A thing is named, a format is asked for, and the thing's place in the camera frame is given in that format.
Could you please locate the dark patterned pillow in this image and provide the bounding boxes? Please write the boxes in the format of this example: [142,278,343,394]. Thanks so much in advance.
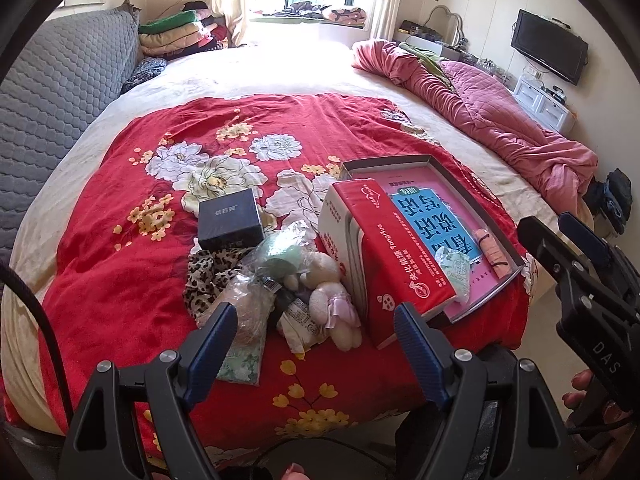
[120,57,169,94]

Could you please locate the black cable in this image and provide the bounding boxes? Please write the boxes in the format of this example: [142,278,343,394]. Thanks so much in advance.
[0,264,73,413]

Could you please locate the white plush toy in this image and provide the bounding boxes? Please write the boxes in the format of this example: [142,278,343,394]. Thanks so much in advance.
[297,251,344,291]

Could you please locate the dark clothes pile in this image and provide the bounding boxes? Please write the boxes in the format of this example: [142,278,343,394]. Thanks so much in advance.
[584,168,634,234]

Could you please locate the leopard print cloth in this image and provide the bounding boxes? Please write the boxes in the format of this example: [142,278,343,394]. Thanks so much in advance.
[182,248,257,329]

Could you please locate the pale green tissue packet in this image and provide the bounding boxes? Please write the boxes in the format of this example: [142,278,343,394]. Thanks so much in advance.
[434,250,472,305]

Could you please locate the person's right hand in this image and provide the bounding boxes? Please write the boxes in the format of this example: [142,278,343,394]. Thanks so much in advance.
[562,369,623,413]

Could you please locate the black television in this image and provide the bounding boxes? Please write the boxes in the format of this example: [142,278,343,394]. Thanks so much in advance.
[510,8,590,86]

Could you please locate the shallow cardboard tray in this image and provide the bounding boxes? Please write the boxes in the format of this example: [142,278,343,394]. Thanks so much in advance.
[338,155,525,324]

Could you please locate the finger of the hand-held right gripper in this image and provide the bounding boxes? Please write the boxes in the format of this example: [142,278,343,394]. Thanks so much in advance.
[557,211,626,268]
[516,216,586,291]

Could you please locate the grey quilted headboard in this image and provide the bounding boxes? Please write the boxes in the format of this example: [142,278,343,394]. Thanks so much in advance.
[0,6,142,261]

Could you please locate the clear bag with beige pad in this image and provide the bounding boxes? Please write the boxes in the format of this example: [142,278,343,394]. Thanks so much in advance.
[219,279,277,347]

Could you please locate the clothes on window sill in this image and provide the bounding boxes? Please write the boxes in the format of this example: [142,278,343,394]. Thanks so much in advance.
[257,1,369,27]

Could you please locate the bed with cream sheet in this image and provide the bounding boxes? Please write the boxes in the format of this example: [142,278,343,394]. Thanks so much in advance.
[0,40,601,436]

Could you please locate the black box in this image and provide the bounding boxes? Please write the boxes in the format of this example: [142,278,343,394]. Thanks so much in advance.
[197,188,266,252]

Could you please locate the white wrapped packet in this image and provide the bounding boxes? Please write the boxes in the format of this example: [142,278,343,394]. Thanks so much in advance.
[276,297,327,359]

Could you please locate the pink and blue book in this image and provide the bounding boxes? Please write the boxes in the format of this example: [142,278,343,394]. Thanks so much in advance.
[372,167,516,322]

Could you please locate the stack of folded blankets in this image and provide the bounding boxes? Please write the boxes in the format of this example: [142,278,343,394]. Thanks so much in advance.
[138,1,236,60]

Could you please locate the heart-shaped mirror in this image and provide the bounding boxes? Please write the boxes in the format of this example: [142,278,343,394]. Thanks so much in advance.
[424,5,467,47]

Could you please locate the green floral tissue packet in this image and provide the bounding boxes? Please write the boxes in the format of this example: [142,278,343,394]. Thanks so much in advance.
[217,340,267,387]

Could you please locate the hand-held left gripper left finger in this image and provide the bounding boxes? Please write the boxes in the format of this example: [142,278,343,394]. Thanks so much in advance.
[60,302,239,480]

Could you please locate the green sponge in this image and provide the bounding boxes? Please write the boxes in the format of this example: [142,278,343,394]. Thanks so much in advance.
[245,220,317,291]

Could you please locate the white drawer cabinet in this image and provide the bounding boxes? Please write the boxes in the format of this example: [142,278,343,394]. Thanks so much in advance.
[512,74,577,134]

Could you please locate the pink quilt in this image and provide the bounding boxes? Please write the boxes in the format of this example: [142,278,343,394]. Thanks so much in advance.
[350,40,599,217]

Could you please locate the red floral blanket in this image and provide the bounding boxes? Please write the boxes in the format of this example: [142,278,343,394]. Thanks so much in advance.
[37,92,538,471]

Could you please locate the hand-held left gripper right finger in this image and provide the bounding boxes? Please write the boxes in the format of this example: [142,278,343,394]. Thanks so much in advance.
[393,302,573,480]

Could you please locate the plush bear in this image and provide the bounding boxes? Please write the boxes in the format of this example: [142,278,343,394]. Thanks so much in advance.
[307,281,364,351]

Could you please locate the cluttered dresser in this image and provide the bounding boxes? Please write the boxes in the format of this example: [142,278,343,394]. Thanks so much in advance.
[392,19,516,87]

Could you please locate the green cloth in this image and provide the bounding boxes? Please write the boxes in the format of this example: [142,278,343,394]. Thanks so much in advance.
[399,41,457,92]

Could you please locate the red tissue box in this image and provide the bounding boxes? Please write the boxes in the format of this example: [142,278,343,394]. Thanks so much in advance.
[318,178,457,351]

